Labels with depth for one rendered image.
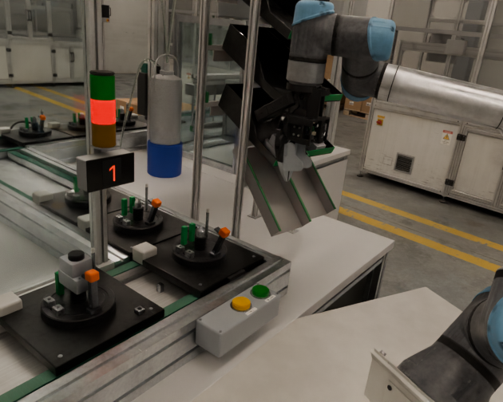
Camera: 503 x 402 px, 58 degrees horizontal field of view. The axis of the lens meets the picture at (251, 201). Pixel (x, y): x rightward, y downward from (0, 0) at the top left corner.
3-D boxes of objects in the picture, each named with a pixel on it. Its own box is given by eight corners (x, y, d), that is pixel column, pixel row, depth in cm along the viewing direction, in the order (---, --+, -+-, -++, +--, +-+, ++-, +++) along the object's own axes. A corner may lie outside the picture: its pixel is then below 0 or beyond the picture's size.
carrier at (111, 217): (197, 233, 133) (199, 193, 129) (130, 259, 115) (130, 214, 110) (144, 208, 146) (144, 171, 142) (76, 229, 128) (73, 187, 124)
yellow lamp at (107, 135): (120, 145, 99) (120, 124, 97) (100, 149, 95) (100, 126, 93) (107, 140, 102) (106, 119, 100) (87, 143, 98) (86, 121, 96)
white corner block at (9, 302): (24, 316, 90) (22, 299, 89) (1, 326, 87) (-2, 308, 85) (13, 306, 93) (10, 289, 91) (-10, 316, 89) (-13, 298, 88)
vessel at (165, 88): (187, 142, 206) (191, 56, 192) (164, 147, 195) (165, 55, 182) (166, 135, 214) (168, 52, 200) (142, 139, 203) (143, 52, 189)
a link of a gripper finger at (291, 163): (296, 189, 95) (302, 147, 92) (274, 182, 98) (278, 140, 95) (304, 187, 97) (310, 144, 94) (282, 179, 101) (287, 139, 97)
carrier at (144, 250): (263, 263, 120) (268, 220, 115) (200, 299, 101) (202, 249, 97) (198, 233, 133) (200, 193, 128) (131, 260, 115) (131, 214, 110)
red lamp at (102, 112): (120, 123, 97) (120, 100, 95) (100, 125, 93) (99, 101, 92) (106, 119, 100) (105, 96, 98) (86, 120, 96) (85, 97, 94)
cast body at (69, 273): (97, 286, 89) (96, 255, 86) (77, 295, 86) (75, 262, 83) (73, 270, 94) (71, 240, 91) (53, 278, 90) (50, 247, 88)
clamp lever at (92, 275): (101, 306, 87) (99, 271, 85) (92, 310, 86) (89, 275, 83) (90, 299, 89) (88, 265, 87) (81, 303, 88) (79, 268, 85)
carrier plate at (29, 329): (164, 317, 94) (164, 308, 93) (56, 377, 76) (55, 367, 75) (96, 273, 107) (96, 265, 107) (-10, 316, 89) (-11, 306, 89)
